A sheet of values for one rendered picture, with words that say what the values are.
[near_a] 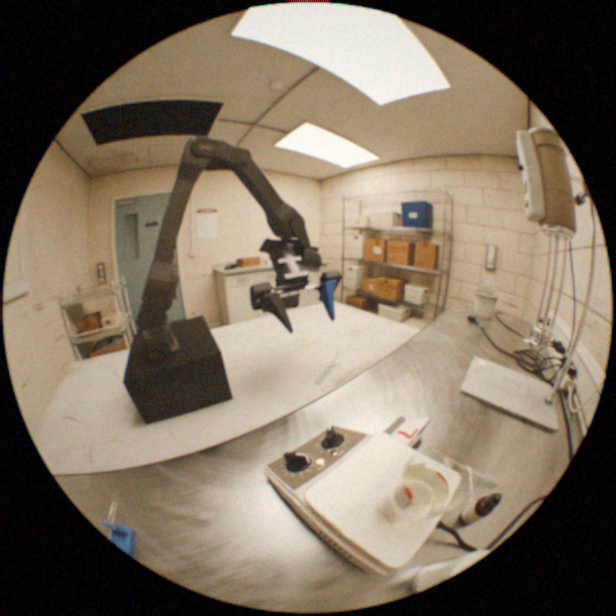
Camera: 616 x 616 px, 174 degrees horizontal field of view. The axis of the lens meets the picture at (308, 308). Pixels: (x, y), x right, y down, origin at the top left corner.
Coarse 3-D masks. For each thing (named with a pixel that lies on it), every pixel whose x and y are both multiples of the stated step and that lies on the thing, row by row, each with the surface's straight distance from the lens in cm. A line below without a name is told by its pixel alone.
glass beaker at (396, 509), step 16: (432, 448) 17; (448, 448) 17; (416, 464) 18; (432, 464) 19; (448, 464) 18; (464, 464) 17; (400, 480) 15; (448, 480) 19; (464, 480) 17; (384, 496) 19; (400, 496) 15; (464, 496) 16; (384, 512) 19; (400, 512) 17; (416, 512) 16; (432, 512) 15; (400, 528) 20
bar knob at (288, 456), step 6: (288, 456) 26; (294, 456) 25; (300, 456) 25; (306, 456) 25; (288, 462) 26; (294, 462) 26; (300, 462) 25; (306, 462) 25; (288, 468) 26; (294, 468) 26; (300, 468) 25; (306, 468) 25
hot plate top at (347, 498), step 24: (384, 432) 25; (360, 456) 23; (384, 456) 23; (408, 456) 24; (336, 480) 21; (360, 480) 22; (384, 480) 22; (312, 504) 20; (336, 504) 20; (360, 504) 21; (336, 528) 20; (360, 528) 20; (384, 528) 21; (432, 528) 22; (384, 552) 20; (408, 552) 21
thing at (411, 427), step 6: (408, 420) 39; (414, 420) 38; (420, 420) 37; (426, 420) 36; (402, 426) 37; (408, 426) 37; (414, 426) 36; (420, 426) 35; (396, 432) 36; (402, 432) 35; (408, 432) 35; (414, 432) 34; (396, 438) 34; (402, 438) 34; (408, 438) 33
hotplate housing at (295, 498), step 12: (360, 432) 28; (360, 444) 26; (348, 456) 25; (264, 468) 29; (276, 480) 26; (312, 480) 24; (288, 492) 24; (300, 492) 23; (300, 504) 23; (312, 516) 22; (324, 528) 22; (336, 540) 22; (348, 552) 23; (360, 552) 22; (360, 564) 25; (372, 564) 23
